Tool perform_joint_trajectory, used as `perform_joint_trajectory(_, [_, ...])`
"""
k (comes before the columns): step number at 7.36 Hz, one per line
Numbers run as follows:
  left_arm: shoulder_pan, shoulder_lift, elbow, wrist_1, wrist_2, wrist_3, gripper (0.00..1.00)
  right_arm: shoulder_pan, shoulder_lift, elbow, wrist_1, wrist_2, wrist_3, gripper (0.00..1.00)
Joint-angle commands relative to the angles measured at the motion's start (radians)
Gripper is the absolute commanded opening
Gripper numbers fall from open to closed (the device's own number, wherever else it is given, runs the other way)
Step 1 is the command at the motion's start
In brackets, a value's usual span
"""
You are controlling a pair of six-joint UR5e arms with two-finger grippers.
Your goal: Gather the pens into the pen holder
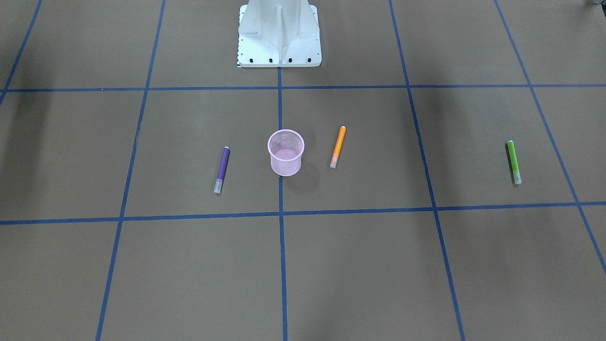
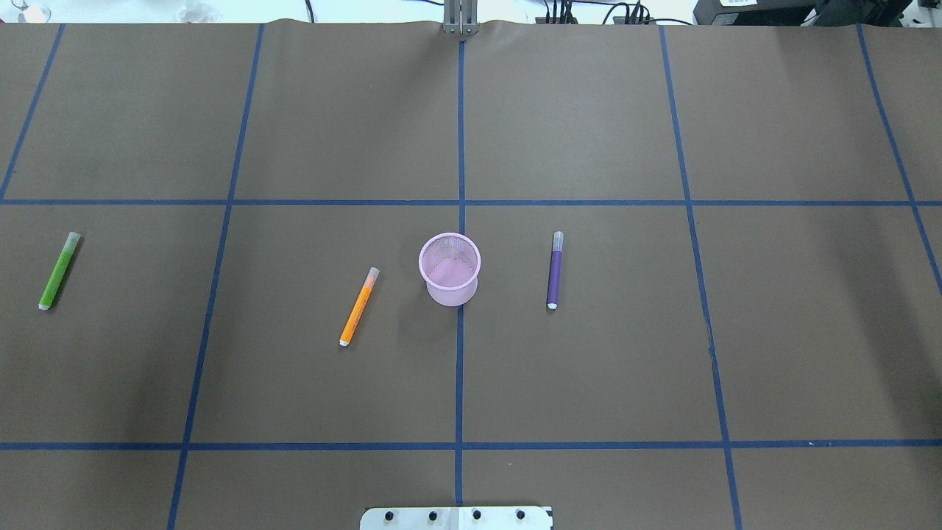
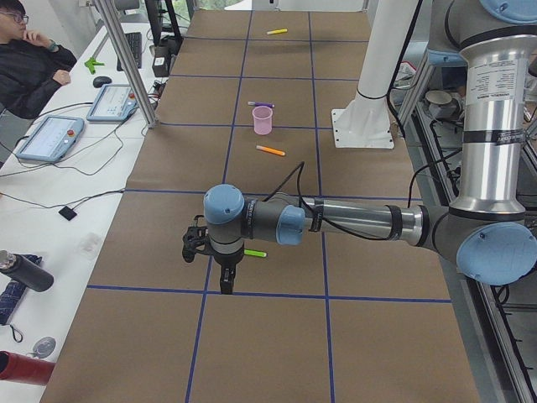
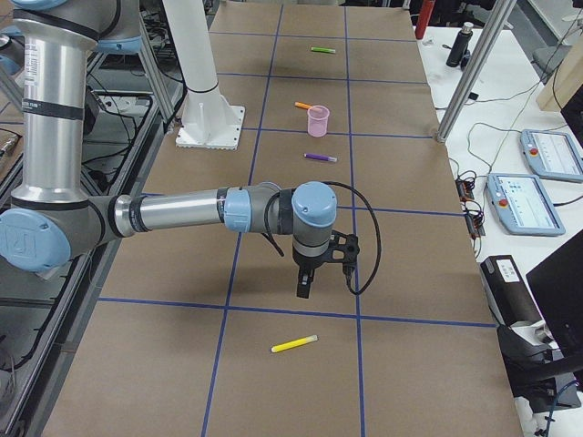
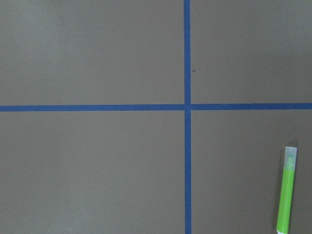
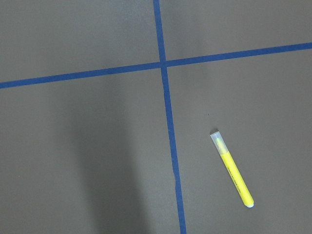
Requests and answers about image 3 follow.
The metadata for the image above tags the aluminium frame post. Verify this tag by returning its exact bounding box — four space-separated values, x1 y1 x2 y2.
94 0 158 128

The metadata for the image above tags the orange highlighter pen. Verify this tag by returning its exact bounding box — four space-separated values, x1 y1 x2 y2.
256 145 286 156

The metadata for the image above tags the purple marker pen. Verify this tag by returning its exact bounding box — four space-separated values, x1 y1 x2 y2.
248 101 275 108

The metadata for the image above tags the yellow highlighter pen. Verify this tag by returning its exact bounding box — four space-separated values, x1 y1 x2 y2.
266 29 288 35

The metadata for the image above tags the black box with label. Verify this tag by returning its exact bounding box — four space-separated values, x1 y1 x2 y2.
151 37 182 77

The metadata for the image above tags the seated person in black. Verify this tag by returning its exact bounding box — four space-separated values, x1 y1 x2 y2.
1 1 76 119

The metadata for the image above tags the near teach pendant tablet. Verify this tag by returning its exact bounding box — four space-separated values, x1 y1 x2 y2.
15 115 85 163

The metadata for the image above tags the small black square puck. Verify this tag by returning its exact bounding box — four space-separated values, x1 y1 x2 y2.
59 206 77 221

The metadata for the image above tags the green highlighter pen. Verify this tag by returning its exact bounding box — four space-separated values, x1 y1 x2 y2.
244 249 268 258

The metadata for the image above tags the silver round lid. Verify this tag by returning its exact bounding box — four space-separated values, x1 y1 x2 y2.
31 337 56 359

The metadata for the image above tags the far teach pendant tablet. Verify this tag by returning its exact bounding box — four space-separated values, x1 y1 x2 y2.
86 84 138 123

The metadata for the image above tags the teach pendant tablet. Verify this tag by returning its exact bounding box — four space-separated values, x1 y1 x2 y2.
86 84 138 123
15 115 85 163

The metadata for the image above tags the red cylinder bottle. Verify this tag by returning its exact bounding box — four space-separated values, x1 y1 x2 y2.
0 351 55 386

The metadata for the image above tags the black water bottle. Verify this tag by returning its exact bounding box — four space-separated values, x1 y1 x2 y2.
1 250 54 292

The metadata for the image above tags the pink plastic pen holder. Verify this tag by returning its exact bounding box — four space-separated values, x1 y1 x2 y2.
252 106 273 135

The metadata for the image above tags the black keyboard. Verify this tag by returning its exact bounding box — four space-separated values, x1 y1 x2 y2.
124 32 143 69

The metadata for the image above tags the blue folded umbrella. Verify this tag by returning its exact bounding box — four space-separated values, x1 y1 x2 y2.
1 254 42 326

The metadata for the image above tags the green plastic clamp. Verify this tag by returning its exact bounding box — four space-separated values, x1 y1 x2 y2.
84 57 104 75

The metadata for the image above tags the black computer mouse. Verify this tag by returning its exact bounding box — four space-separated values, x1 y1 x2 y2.
92 76 112 88

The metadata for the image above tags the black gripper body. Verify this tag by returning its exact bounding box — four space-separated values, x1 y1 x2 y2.
215 250 242 282

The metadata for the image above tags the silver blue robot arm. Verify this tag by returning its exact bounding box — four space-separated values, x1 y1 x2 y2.
183 1 536 294

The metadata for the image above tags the white central pedestal column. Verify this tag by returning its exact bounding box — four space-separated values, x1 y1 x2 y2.
331 0 421 149

